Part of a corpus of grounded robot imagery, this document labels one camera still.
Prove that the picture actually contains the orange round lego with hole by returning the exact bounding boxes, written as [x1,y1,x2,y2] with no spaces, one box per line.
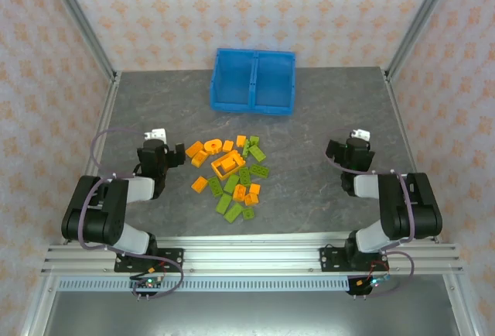
[203,139,224,156]

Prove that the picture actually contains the aluminium table side rail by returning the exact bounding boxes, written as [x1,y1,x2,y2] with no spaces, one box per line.
[382,67,444,244]
[61,71,123,245]

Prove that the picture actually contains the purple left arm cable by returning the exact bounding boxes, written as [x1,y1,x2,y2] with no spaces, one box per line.
[77,127,185,300]

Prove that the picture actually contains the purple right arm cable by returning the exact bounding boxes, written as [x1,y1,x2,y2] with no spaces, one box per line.
[323,129,415,298]

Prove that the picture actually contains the grey metal panel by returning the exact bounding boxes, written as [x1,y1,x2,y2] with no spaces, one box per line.
[38,291,465,336]

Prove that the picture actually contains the aluminium frame post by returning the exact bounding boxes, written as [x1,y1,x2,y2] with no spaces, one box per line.
[21,276,61,336]
[384,0,463,81]
[442,273,479,336]
[40,0,119,84]

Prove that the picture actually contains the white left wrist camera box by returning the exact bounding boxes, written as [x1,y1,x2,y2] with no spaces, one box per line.
[145,128,168,143]

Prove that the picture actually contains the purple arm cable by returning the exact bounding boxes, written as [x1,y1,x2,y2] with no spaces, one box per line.
[323,129,415,298]
[77,127,185,300]

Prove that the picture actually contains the slotted grey cable duct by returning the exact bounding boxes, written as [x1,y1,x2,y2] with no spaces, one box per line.
[56,278,351,293]

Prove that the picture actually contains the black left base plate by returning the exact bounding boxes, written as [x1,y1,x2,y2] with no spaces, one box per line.
[114,248,185,274]

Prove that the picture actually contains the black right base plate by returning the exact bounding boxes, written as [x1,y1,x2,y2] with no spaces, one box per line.
[319,246,390,274]

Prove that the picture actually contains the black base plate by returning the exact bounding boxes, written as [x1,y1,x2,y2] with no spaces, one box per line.
[114,248,185,274]
[319,246,390,274]

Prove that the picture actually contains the aluminium cross beam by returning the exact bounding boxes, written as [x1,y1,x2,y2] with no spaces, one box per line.
[40,235,465,277]

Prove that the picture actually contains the aluminium lower frame post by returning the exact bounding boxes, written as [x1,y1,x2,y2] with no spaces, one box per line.
[442,273,479,336]
[21,276,61,336]

